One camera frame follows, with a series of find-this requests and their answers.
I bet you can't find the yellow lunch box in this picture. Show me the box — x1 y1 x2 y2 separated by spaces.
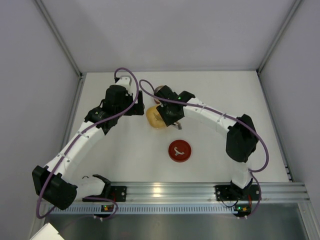
145 105 167 129

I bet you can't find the red round lid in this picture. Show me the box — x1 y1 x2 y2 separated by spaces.
168 139 192 163

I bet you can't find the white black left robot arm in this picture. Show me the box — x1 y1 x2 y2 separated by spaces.
32 76 144 210

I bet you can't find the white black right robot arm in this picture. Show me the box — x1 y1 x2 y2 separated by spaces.
155 85 259 190

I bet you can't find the white box corner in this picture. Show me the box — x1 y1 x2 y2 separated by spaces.
30 223 64 240

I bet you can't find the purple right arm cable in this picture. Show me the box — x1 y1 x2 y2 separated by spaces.
138 79 270 221

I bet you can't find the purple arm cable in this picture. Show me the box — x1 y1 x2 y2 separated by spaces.
36 66 140 220
138 79 270 221

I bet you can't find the left aluminium frame post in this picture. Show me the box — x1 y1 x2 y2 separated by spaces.
32 0 85 78

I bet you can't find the aluminium frame post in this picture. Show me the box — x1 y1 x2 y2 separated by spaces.
256 0 305 75
32 0 85 78

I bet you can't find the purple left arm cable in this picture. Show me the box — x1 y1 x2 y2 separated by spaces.
36 66 140 220

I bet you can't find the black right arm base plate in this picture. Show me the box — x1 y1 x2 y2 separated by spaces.
214 184 261 202

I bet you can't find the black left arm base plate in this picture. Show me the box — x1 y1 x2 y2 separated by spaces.
82 185 127 203

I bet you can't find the aluminium mounting rail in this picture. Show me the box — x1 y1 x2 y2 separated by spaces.
112 182 310 204

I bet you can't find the slotted grey cable duct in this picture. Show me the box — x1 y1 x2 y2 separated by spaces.
42 201 311 215

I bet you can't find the right aluminium frame post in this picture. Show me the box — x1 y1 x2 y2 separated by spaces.
256 0 305 75

